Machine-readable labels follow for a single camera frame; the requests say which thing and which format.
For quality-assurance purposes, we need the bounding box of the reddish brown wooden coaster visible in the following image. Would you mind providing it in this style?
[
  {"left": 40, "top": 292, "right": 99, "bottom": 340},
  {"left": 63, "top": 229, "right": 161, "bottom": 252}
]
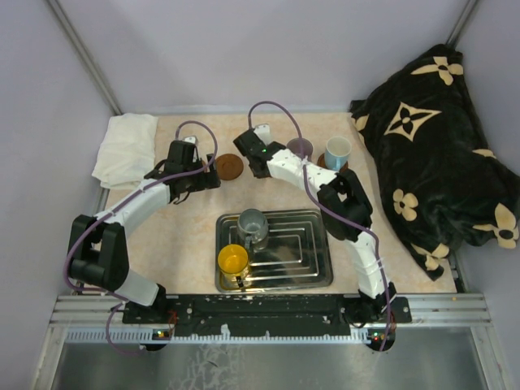
[{"left": 215, "top": 154, "right": 244, "bottom": 181}]

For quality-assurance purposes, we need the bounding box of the metal serving tray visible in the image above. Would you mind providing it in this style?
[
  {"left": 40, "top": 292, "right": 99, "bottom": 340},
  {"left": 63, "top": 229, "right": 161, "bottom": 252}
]
[{"left": 214, "top": 209, "right": 334, "bottom": 294}]

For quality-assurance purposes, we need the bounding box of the black floral blanket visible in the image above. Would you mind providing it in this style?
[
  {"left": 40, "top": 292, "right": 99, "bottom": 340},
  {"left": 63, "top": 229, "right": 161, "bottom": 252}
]
[{"left": 349, "top": 44, "right": 519, "bottom": 280}]

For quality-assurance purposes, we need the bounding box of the white and blue mug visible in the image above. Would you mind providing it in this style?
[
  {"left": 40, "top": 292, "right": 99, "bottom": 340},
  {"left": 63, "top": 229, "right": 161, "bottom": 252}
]
[{"left": 324, "top": 136, "right": 352, "bottom": 171}]

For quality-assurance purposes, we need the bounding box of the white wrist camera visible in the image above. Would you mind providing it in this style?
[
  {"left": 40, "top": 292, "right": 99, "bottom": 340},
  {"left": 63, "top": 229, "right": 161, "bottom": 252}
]
[
  {"left": 182, "top": 136, "right": 198, "bottom": 145},
  {"left": 253, "top": 123, "right": 272, "bottom": 145}
]

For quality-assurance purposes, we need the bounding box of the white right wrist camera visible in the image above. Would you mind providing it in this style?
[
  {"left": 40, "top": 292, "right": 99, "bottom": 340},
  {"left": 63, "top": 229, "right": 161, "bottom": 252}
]
[{"left": 253, "top": 123, "right": 272, "bottom": 145}]

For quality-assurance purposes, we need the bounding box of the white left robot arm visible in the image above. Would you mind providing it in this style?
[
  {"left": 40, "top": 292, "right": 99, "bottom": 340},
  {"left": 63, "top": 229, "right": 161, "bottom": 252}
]
[{"left": 64, "top": 137, "right": 220, "bottom": 323}]

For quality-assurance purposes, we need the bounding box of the white folded cloth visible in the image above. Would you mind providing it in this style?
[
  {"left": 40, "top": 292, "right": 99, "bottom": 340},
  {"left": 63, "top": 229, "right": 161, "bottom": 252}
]
[{"left": 92, "top": 113, "right": 158, "bottom": 189}]

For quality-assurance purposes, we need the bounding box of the purple translucent cup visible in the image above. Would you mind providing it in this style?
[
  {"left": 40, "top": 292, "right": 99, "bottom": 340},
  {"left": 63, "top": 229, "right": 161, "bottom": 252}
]
[{"left": 287, "top": 137, "right": 314, "bottom": 161}]

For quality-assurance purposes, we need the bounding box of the yellow mug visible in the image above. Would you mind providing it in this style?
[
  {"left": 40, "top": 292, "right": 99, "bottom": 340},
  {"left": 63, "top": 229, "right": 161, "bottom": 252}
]
[{"left": 217, "top": 244, "right": 250, "bottom": 288}]

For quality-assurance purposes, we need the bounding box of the grey mug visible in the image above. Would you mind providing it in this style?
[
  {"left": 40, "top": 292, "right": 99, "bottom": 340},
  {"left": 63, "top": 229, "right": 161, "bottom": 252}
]
[{"left": 236, "top": 209, "right": 269, "bottom": 249}]

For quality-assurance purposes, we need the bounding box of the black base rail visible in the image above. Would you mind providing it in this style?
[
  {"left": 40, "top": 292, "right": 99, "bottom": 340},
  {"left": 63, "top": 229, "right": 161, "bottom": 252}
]
[{"left": 123, "top": 294, "right": 412, "bottom": 350}]

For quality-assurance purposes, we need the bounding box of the dark brown wooden coaster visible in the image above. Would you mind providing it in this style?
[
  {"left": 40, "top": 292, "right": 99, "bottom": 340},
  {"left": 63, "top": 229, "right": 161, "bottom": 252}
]
[{"left": 317, "top": 154, "right": 349, "bottom": 172}]

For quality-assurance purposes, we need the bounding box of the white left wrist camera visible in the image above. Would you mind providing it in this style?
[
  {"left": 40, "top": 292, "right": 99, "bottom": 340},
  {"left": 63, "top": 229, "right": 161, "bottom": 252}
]
[{"left": 182, "top": 136, "right": 198, "bottom": 145}]

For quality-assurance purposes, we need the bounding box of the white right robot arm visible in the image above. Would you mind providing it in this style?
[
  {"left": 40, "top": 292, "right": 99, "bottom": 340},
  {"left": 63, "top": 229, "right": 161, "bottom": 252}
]
[{"left": 233, "top": 128, "right": 396, "bottom": 322}]

